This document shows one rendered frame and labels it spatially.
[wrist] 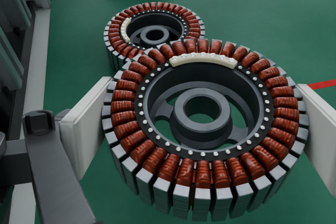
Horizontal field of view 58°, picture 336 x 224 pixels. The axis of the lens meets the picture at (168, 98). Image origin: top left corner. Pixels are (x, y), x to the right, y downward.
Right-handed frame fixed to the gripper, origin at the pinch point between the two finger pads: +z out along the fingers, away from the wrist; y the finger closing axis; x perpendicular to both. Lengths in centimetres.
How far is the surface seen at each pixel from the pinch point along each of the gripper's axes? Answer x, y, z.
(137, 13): 3.9, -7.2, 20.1
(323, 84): -2.5, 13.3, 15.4
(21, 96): -4.0, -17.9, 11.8
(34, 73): -2.7, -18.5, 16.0
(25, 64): -1.6, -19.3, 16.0
